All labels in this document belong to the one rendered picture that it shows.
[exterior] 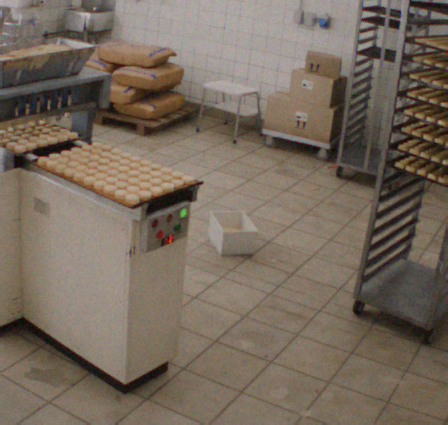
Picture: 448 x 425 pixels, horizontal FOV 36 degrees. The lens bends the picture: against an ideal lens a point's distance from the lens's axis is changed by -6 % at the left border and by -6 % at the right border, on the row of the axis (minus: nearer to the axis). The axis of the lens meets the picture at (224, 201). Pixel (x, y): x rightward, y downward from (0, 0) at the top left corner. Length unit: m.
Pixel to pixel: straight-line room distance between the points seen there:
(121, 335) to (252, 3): 4.45
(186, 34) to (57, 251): 4.43
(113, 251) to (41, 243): 0.47
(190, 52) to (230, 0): 0.70
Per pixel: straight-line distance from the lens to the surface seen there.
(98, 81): 3.36
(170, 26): 7.27
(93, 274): 2.91
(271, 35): 6.74
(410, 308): 3.80
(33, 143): 3.17
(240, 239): 4.33
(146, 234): 2.69
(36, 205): 3.08
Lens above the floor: 1.92
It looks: 22 degrees down
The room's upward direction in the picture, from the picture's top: 7 degrees clockwise
